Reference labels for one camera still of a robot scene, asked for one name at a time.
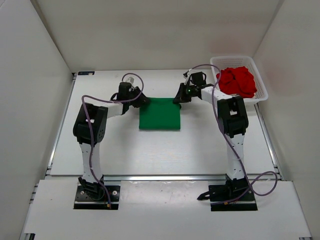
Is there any red t shirt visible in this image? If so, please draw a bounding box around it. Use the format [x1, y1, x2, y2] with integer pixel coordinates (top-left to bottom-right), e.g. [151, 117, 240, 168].
[216, 66, 257, 99]

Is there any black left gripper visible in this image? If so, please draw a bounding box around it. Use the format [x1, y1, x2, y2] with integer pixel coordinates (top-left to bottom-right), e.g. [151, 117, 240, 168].
[126, 86, 150, 108]

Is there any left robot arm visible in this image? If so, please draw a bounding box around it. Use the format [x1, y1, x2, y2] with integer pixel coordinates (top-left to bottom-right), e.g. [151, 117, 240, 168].
[73, 82, 151, 200]

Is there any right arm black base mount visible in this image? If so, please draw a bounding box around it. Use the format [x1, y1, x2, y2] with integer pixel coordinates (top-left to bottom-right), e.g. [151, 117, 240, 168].
[197, 178, 258, 212]

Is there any green t shirt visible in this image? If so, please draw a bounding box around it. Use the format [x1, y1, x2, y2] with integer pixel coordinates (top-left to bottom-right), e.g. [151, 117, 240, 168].
[139, 97, 181, 131]

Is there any blue white label sticker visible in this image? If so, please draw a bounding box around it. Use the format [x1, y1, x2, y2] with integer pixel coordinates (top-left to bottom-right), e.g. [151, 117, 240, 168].
[77, 71, 95, 76]

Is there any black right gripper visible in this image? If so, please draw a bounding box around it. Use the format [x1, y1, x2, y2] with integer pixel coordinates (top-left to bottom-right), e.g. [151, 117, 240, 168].
[173, 83, 197, 104]

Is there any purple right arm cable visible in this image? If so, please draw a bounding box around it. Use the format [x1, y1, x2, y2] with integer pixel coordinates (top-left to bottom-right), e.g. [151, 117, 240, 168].
[183, 64, 279, 207]

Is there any aluminium table edge rail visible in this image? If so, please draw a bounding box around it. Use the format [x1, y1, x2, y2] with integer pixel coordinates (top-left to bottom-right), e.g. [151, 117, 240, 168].
[44, 174, 276, 182]

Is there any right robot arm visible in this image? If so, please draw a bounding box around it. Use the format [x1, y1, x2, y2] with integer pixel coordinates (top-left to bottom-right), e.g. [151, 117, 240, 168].
[173, 71, 249, 181]

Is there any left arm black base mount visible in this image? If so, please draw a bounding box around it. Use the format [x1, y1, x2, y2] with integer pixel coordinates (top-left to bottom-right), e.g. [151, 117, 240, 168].
[73, 177, 121, 210]

